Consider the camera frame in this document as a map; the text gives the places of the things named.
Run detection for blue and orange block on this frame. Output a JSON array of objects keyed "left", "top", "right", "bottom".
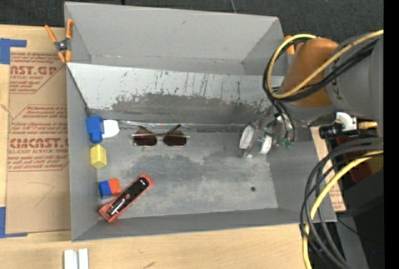
[{"left": 99, "top": 177, "right": 122, "bottom": 200}]

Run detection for dark sunglasses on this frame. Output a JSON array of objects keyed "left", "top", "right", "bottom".
[{"left": 128, "top": 124, "right": 191, "bottom": 148}]

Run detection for brown cardboard board red print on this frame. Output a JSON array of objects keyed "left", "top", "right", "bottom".
[{"left": 0, "top": 24, "right": 347, "bottom": 239}]

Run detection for black cylinder on white bracket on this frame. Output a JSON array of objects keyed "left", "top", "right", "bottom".
[{"left": 319, "top": 111, "right": 358, "bottom": 139}]

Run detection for grey metal bin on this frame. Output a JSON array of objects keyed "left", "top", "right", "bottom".
[{"left": 64, "top": 1, "right": 339, "bottom": 242}]

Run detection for orange and black flat packet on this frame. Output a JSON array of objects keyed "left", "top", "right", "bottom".
[{"left": 98, "top": 173, "right": 155, "bottom": 224}]

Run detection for yellow block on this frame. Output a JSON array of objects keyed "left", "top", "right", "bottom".
[{"left": 89, "top": 144, "right": 108, "bottom": 170}]

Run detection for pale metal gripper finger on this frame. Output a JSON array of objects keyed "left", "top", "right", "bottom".
[
  {"left": 258, "top": 133, "right": 274, "bottom": 156},
  {"left": 239, "top": 123, "right": 259, "bottom": 158}
]

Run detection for blue and white spray bottle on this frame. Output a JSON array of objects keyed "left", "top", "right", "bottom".
[{"left": 85, "top": 115, "right": 121, "bottom": 144}]

